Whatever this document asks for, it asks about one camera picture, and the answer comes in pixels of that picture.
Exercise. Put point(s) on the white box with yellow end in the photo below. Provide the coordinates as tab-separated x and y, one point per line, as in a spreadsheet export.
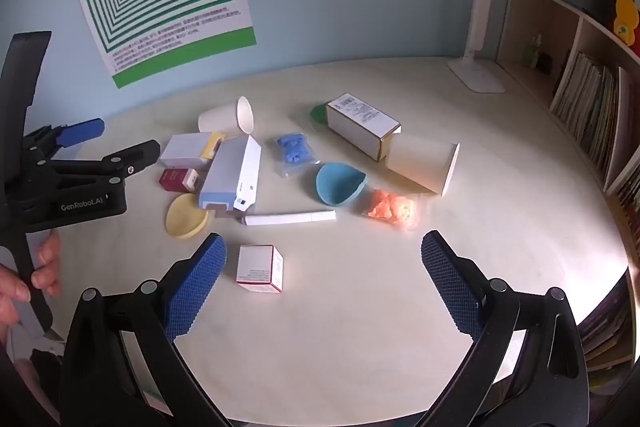
185	148

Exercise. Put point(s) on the white paper cup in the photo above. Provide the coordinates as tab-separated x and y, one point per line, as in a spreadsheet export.
222	117

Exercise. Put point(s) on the thin long white box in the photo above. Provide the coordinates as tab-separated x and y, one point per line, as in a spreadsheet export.
290	219

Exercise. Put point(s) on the long white and blue box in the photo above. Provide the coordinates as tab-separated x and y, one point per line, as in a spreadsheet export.
227	177

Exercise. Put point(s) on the yellow bowl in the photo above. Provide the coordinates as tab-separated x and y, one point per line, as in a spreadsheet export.
186	217

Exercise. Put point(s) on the packet of blue gloves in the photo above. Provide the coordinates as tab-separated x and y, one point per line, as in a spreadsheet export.
294	152

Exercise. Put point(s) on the white box with printed label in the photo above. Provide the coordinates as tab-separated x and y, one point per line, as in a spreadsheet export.
360	127

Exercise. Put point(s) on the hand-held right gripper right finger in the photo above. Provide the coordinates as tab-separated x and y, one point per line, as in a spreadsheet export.
450	289

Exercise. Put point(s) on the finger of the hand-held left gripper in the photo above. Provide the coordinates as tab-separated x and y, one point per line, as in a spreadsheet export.
135	157
82	131

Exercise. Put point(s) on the yellow toy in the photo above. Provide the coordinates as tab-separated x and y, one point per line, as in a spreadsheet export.
627	19

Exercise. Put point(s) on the blue bowl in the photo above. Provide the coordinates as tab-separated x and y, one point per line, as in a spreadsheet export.
337	187

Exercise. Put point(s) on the row of books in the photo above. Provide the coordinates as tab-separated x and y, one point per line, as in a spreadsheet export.
590	107

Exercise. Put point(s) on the dark red carton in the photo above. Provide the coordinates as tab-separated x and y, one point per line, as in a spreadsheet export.
175	179

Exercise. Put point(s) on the orange plastic packet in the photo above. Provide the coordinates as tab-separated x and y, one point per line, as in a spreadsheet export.
392	207

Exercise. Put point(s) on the white desk lamp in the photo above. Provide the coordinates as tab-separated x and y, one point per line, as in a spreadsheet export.
480	32

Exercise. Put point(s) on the person's left hand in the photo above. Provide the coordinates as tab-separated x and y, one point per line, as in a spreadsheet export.
47	264

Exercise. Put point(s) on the small white box pink trim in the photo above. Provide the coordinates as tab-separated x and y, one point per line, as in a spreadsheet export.
256	268

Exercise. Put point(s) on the large open white box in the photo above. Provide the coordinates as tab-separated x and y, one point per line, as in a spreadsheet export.
420	164

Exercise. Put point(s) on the green packet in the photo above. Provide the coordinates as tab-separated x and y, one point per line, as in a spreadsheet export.
319	114

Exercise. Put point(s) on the wooden bookshelf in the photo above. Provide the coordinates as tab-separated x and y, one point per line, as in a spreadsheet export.
575	37

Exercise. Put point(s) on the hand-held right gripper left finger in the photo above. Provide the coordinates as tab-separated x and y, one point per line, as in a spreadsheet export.
197	292

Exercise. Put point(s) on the small shelf figurines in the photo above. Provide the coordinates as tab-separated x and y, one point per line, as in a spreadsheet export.
536	54

